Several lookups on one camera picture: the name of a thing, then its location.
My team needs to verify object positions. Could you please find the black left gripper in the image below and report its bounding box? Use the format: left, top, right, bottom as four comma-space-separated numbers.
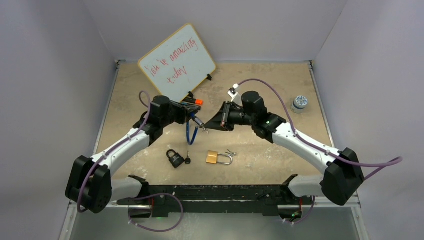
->
161, 101, 199, 129

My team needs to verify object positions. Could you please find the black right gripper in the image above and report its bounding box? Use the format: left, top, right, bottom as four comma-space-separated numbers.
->
205, 100, 256, 132

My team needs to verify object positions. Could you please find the blue cable lock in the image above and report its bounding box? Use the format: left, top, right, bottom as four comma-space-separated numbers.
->
186, 113, 205, 146

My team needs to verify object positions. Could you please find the black-headed key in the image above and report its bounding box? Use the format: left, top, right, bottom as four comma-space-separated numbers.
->
184, 151, 192, 165

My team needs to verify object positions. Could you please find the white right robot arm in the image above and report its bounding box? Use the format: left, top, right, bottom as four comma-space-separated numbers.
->
205, 91, 365, 206

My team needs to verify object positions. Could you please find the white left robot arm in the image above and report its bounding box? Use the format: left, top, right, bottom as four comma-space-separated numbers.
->
65, 95, 200, 214

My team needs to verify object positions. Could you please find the silver key bunch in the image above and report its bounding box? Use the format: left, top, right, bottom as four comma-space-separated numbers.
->
225, 149, 237, 157

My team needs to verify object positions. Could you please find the orange-capped black marker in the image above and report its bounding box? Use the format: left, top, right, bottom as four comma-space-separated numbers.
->
182, 97, 203, 106

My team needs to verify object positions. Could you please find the white dry-erase board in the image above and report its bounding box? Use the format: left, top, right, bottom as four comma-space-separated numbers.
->
138, 23, 217, 102

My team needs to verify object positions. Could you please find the brass padlock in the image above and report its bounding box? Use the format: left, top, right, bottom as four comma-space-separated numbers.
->
205, 150, 233, 165

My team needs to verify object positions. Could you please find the black padlock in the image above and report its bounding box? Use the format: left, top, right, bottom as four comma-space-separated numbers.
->
166, 149, 185, 169

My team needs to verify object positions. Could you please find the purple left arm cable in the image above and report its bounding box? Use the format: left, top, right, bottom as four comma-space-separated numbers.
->
76, 90, 153, 214

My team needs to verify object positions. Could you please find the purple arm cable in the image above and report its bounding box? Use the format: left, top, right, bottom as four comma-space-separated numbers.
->
76, 90, 153, 214
236, 78, 404, 181

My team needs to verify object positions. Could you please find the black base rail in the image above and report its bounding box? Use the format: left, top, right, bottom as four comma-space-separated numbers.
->
117, 184, 312, 219

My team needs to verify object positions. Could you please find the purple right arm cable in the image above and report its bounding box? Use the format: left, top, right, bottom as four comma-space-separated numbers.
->
236, 78, 404, 181

